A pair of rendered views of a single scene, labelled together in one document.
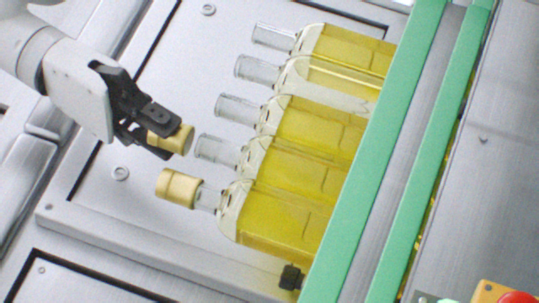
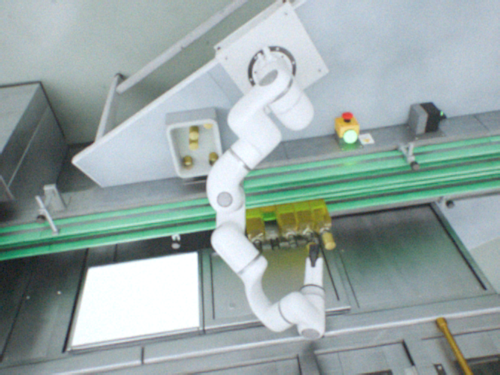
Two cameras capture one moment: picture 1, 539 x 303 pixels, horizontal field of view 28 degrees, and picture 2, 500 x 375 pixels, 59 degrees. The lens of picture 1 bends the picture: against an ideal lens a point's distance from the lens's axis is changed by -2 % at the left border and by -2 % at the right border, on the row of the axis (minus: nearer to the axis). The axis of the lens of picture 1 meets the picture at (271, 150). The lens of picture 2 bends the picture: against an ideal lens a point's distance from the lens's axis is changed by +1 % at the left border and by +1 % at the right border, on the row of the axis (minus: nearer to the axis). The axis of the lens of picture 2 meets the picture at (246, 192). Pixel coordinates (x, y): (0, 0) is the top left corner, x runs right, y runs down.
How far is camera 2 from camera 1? 150 cm
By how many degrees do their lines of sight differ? 66
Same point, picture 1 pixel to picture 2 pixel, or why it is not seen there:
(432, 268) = (332, 151)
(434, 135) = (293, 167)
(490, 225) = (313, 147)
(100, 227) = (340, 286)
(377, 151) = (306, 173)
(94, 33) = (265, 335)
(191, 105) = (277, 289)
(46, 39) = (311, 289)
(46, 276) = (363, 301)
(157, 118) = (315, 247)
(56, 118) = not seen: hidden behind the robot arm
